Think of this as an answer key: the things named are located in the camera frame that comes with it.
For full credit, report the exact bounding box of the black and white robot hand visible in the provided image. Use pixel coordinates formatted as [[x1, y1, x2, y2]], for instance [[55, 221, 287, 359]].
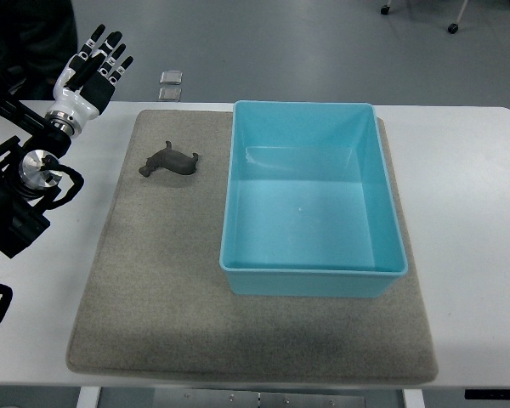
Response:
[[45, 24, 133, 139]]

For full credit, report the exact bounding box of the brown toy hippo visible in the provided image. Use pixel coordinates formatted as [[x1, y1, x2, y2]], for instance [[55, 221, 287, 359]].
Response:
[[139, 141, 199, 178]]

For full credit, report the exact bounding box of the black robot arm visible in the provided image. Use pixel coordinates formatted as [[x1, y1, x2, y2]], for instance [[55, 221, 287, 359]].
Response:
[[0, 95, 84, 258]]

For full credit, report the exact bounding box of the blue plastic box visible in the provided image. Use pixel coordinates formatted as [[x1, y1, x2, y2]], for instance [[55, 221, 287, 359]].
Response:
[[219, 100, 409, 298]]

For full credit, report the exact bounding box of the lower metal floor plate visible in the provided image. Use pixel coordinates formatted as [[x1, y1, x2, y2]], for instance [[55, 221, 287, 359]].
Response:
[[158, 87, 182, 102]]

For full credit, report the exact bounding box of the metal floor plate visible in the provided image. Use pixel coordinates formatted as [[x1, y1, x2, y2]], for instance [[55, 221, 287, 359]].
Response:
[[160, 70, 183, 85], [158, 87, 182, 102]]

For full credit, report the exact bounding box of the upper metal floor plate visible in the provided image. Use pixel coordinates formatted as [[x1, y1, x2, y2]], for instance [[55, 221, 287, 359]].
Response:
[[160, 70, 183, 85]]

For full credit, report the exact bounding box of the grey felt mat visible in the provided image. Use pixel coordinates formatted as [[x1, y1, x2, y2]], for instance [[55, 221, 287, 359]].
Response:
[[66, 110, 438, 386]]

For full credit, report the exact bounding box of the black caster wheel right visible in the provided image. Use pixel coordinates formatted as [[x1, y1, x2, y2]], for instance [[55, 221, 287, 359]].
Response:
[[447, 24, 458, 34]]

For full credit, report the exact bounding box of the black table control panel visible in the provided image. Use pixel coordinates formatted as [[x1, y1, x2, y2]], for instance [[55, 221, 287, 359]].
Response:
[[464, 388, 510, 400]]

